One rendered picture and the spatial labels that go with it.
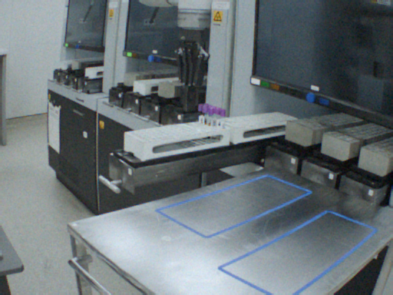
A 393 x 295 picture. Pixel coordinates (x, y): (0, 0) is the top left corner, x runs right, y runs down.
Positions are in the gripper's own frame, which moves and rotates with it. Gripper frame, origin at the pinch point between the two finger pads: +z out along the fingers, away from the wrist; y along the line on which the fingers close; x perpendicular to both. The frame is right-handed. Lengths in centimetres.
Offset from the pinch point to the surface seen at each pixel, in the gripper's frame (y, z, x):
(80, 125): -126, 40, 24
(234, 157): 6.9, 17.2, 11.9
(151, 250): 44, 13, -42
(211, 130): 4.7, 8.8, 4.5
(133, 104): -69, 18, 24
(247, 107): -9.6, 8.0, 32.6
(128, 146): -2.0, 11.4, -18.1
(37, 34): -349, -4, 66
